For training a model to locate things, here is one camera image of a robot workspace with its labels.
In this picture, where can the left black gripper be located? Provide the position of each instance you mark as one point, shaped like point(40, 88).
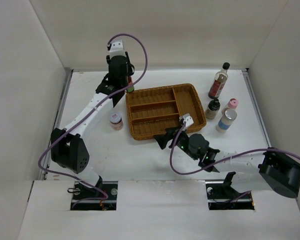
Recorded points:
point(129, 71)

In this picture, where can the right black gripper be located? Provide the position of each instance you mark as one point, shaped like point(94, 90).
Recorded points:
point(163, 139)

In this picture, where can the red sauce bottle green label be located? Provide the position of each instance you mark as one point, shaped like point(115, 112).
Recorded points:
point(131, 87)

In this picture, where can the small jar white lid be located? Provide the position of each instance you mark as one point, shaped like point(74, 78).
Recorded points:
point(115, 118)

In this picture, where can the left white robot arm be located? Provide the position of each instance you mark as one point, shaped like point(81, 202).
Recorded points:
point(69, 150)

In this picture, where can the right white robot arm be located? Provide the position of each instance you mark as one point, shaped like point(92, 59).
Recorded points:
point(261, 169)

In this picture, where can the woven wicker divided tray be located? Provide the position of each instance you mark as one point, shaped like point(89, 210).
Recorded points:
point(152, 110)

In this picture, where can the small brown black-capped bottle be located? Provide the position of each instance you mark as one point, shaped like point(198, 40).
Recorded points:
point(213, 108)

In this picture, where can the silver-capped blue label shaker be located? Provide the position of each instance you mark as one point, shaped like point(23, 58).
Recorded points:
point(227, 119)

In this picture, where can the tall dark soy sauce bottle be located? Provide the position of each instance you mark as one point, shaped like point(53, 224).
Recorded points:
point(219, 81)

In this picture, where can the pink-capped spice bottle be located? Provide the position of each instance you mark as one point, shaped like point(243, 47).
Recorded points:
point(232, 104)

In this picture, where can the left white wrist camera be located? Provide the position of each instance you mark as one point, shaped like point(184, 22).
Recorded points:
point(116, 47)

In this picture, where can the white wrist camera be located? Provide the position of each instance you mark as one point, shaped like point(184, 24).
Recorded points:
point(186, 121)
point(116, 47)

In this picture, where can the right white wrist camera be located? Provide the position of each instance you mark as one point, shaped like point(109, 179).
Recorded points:
point(186, 121)

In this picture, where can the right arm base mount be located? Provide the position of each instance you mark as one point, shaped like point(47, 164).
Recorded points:
point(221, 196)

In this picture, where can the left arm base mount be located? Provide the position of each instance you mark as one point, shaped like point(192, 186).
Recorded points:
point(84, 198)

